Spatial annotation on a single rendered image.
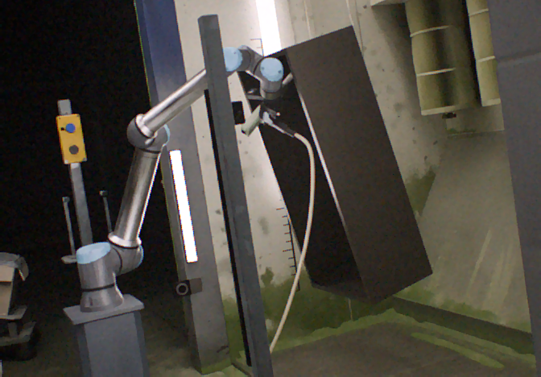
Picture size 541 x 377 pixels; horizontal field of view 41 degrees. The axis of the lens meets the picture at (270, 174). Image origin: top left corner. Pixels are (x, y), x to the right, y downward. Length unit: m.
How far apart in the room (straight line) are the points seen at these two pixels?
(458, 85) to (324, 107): 1.36
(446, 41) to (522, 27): 2.83
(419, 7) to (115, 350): 2.54
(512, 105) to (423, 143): 3.22
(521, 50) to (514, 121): 0.14
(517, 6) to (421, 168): 3.27
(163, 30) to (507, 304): 2.33
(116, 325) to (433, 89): 2.26
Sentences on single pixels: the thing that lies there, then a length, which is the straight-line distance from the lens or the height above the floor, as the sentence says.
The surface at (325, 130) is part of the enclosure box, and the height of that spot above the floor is 1.26.
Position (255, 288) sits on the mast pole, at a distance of 2.12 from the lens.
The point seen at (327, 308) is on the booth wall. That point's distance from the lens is 4.43.
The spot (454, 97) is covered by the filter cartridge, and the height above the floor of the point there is 1.33.
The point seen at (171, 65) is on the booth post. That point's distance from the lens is 4.07.
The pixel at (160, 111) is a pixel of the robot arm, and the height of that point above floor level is 1.44.
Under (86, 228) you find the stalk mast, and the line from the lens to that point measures 4.14.
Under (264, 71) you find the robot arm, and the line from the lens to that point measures 2.88.
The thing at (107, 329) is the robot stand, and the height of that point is 0.56.
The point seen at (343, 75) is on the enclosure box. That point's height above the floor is 1.49.
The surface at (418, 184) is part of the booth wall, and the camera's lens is 4.70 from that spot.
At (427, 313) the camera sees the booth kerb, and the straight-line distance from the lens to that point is 4.36.
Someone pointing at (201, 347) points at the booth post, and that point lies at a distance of 4.17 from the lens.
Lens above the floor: 1.27
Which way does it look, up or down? 3 degrees down
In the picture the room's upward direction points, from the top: 9 degrees counter-clockwise
